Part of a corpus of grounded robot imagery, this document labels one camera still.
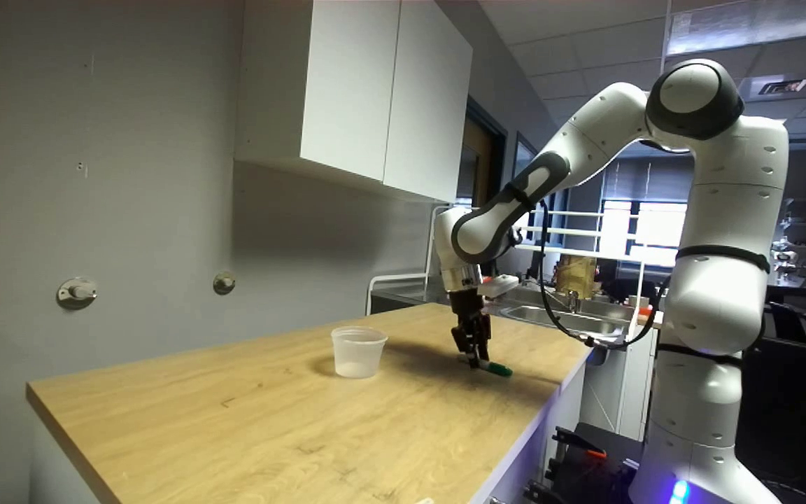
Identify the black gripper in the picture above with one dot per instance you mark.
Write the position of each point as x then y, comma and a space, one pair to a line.
467, 316

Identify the green capped grey marker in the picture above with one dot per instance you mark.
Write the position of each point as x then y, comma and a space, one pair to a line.
495, 371

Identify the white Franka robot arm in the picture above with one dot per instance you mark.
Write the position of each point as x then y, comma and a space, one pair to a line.
729, 197

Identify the clear plastic cup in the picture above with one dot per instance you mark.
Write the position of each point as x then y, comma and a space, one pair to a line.
355, 354

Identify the black device with red light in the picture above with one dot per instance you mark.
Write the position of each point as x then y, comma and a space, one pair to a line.
580, 466

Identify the bright window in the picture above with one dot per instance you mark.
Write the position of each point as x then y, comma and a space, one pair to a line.
643, 228

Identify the white metal frame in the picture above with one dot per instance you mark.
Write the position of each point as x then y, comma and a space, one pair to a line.
391, 280

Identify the grey round wall fixture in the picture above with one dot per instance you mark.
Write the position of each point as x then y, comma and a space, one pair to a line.
223, 284

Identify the white wall cabinet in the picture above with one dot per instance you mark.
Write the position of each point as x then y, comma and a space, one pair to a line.
365, 87

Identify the white round wall fixture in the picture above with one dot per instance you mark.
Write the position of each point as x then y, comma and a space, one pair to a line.
75, 291

